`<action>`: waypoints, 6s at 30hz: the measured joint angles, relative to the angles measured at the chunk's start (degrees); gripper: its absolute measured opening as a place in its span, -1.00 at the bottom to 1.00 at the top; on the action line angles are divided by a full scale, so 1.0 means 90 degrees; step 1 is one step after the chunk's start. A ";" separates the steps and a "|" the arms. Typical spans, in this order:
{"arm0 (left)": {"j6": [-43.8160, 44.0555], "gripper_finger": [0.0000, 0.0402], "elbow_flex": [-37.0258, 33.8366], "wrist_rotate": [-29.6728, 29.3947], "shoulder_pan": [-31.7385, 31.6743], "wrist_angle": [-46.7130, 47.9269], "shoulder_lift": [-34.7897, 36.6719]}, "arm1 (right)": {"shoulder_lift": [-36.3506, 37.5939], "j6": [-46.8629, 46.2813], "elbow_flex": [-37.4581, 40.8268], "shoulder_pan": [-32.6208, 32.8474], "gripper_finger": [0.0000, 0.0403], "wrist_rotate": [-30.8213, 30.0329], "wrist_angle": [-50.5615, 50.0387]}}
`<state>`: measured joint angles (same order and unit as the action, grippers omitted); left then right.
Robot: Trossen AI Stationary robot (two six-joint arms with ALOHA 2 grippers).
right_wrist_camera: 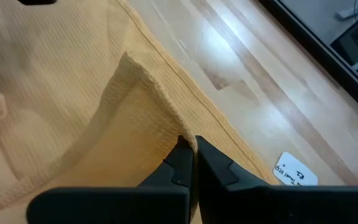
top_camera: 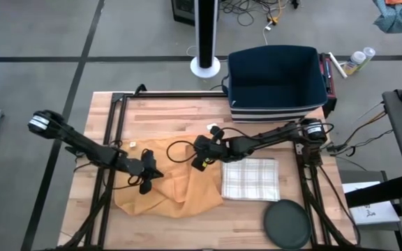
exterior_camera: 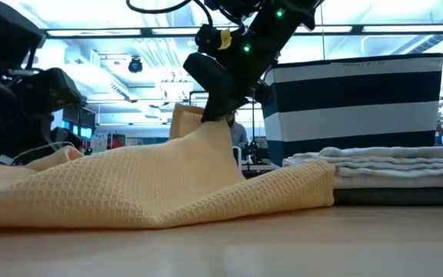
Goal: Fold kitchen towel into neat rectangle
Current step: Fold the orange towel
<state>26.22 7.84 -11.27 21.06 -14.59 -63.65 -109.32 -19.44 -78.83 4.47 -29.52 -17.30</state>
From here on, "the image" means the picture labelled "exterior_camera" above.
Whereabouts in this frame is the grey kitchen towel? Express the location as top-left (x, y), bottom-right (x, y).
top-left (332, 186), bottom-right (443, 207)

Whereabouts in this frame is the person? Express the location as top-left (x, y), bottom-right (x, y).
top-left (224, 109), bottom-right (250, 150)

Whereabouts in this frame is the yellow cable label tag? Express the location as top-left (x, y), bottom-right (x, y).
top-left (218, 28), bottom-right (233, 52)

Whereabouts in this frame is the navy white striped fabric bin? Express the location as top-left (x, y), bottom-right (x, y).
top-left (261, 52), bottom-right (443, 168)

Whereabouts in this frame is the white ceiling vent duct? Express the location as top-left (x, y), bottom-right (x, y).
top-left (63, 45), bottom-right (132, 102)

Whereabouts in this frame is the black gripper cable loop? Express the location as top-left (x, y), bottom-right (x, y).
top-left (125, 0), bottom-right (215, 28)

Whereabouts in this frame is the white cloth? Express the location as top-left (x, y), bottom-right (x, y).
top-left (282, 145), bottom-right (443, 190)

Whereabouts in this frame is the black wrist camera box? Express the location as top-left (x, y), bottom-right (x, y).
top-left (12, 67), bottom-right (83, 113)

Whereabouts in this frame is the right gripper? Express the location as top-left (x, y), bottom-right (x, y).
top-left (182, 15), bottom-right (307, 124)

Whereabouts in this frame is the blue lit screen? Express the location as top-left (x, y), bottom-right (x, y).
top-left (62, 119), bottom-right (94, 140)

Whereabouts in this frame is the yellow towel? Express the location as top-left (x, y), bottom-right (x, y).
top-left (0, 102), bottom-right (337, 230)

